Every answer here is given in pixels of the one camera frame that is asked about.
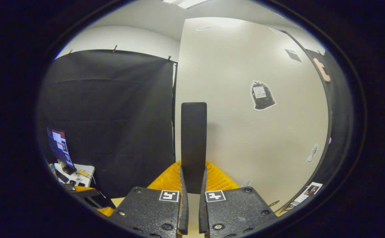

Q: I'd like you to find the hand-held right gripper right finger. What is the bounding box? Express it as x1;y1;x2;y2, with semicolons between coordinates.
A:
198;161;279;238

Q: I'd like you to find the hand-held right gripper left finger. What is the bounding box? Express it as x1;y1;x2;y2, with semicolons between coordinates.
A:
108;161;189;238

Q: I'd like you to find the beige cabinet door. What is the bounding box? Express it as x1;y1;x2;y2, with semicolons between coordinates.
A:
173;17;331;212

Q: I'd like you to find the black door handle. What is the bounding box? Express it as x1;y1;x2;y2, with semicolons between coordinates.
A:
181;102;208;194

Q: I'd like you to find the white side table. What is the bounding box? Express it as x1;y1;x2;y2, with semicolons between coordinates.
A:
51;161;96;189

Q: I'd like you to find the computer monitor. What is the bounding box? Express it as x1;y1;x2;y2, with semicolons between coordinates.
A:
46;127;77;175

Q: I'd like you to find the black backdrop cloth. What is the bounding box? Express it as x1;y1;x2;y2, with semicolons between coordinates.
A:
37;49;354;200

